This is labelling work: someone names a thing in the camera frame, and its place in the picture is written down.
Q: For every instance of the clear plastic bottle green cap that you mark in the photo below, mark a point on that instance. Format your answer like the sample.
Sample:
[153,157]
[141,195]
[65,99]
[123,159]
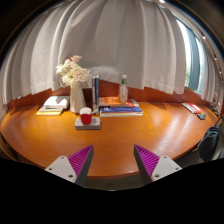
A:
[123,90]

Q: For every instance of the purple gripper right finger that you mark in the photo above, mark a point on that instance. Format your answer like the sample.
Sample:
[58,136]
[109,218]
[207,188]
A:
[153,167]

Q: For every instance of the red white booklet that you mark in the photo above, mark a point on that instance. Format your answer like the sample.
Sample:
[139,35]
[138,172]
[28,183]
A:
[192,108]

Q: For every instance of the white pink flower bouquet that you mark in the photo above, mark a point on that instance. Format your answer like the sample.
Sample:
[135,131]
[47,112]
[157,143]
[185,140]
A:
[70,72]

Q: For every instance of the orange book on stack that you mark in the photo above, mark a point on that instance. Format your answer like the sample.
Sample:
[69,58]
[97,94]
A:
[115,102]

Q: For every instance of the black device at right edge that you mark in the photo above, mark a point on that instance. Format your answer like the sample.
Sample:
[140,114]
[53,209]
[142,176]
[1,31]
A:
[213,109]

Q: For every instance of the white curtain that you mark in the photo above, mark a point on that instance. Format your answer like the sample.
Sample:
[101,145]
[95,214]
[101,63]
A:
[114,37]

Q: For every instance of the blue book on stack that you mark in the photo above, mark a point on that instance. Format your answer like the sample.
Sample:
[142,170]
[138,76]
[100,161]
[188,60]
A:
[119,110]

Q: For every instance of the grey power strip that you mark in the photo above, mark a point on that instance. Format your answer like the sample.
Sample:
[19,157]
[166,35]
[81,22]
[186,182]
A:
[94,125]

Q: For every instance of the white ceramic vase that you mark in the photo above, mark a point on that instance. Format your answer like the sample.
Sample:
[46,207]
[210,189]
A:
[77,100]

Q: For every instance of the upright blue book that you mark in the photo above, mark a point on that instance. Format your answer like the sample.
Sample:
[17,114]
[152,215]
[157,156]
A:
[97,91]

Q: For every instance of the upright white book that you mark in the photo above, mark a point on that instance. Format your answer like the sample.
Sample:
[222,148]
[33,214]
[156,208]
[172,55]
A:
[93,94]

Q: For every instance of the yellow book underneath left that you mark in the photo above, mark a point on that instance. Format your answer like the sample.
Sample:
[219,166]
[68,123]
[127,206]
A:
[51,111]

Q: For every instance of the white book on left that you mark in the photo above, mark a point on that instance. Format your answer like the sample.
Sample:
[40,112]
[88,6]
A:
[57,102]

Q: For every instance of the small dark pouch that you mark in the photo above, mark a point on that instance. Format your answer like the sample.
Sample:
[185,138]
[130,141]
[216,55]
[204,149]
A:
[201,116]

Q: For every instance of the dark blue bag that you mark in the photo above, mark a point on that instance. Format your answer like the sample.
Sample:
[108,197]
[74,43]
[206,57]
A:
[207,146]

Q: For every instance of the window frame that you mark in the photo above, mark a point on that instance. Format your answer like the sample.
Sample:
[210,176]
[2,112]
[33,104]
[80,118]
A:
[194,59]

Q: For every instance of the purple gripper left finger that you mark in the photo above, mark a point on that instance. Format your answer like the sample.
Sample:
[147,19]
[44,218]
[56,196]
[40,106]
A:
[75,167]

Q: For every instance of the red white charger plug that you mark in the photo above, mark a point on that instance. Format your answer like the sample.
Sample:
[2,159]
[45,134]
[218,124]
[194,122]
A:
[86,115]

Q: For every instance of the white book bottom of stack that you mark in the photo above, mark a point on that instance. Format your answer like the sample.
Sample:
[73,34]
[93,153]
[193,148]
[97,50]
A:
[120,114]

